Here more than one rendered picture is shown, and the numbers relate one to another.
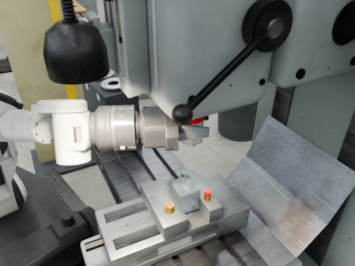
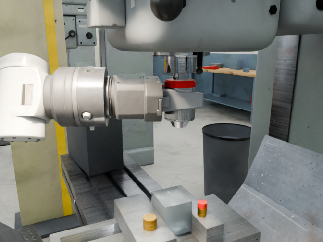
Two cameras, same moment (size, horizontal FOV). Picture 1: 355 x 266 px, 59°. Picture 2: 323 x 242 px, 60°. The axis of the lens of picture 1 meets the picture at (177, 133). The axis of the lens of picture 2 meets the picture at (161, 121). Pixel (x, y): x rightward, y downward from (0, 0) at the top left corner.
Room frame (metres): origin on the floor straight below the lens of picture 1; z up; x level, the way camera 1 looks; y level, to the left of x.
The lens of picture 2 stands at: (0.11, -0.01, 1.31)
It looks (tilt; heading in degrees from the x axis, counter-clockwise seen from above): 15 degrees down; 1
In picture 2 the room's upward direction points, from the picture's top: straight up
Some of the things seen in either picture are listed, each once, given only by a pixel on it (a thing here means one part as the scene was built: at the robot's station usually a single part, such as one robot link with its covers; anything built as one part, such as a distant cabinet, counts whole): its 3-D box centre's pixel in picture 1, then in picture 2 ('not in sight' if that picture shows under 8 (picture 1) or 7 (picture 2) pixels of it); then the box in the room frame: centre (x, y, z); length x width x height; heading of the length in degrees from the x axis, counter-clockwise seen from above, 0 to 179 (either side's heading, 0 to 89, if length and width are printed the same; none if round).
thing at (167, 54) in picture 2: not in sight; (180, 53); (0.53, -0.03, 1.31); 0.09 x 0.09 x 0.01
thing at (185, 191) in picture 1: (184, 195); (171, 211); (0.55, -0.02, 1.03); 0.06 x 0.05 x 0.06; 25
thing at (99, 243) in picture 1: (94, 244); not in sight; (0.46, 0.19, 0.97); 0.04 x 0.02 x 0.02; 115
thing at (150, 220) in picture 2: (169, 207); (150, 222); (0.50, 0.02, 1.05); 0.02 x 0.02 x 0.02
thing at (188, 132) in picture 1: (193, 133); (182, 100); (0.50, -0.03, 1.24); 0.06 x 0.02 x 0.03; 96
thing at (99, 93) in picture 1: (110, 103); (93, 134); (1.02, 0.24, 1.03); 0.22 x 0.12 x 0.20; 35
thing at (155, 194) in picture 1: (162, 206); (142, 226); (0.53, 0.03, 1.02); 0.15 x 0.06 x 0.04; 25
